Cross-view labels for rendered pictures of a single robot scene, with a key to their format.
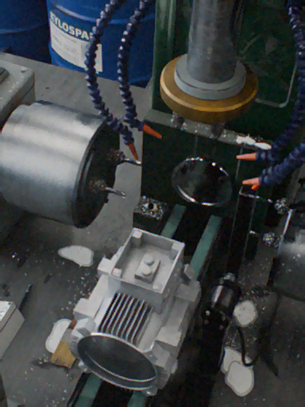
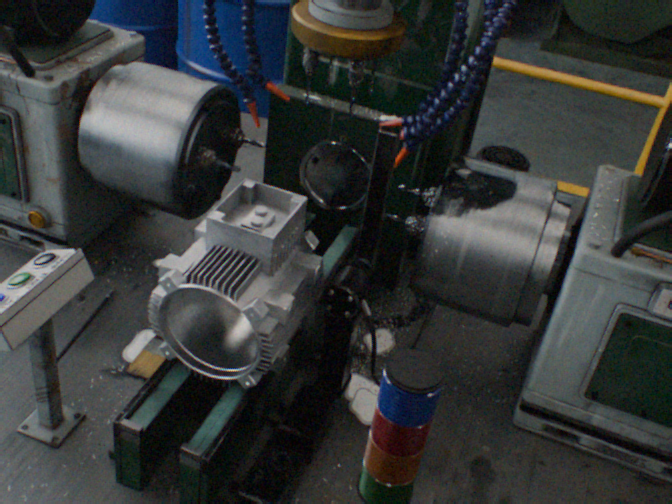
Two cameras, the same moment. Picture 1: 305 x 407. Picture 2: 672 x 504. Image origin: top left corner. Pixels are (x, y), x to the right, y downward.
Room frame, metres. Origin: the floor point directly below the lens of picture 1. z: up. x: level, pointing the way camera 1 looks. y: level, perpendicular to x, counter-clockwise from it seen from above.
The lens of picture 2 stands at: (-0.15, -0.07, 1.74)
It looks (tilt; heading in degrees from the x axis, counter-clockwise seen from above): 36 degrees down; 357
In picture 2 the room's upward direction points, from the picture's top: 9 degrees clockwise
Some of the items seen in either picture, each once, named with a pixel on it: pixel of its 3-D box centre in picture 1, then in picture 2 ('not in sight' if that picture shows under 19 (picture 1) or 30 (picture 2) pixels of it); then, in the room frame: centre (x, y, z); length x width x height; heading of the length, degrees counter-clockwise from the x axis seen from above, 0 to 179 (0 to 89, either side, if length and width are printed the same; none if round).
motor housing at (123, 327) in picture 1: (137, 318); (240, 294); (0.73, 0.01, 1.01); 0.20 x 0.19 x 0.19; 161
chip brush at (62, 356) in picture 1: (79, 327); (169, 338); (0.84, 0.14, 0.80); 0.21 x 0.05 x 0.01; 163
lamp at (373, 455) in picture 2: not in sight; (394, 449); (0.41, -0.19, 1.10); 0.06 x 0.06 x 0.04
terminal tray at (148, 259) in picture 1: (146, 271); (257, 227); (0.77, 0.00, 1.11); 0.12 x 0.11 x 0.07; 161
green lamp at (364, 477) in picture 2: not in sight; (387, 476); (0.41, -0.19, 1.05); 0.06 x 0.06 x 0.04
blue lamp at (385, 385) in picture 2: not in sight; (409, 390); (0.41, -0.19, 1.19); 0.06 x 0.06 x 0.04
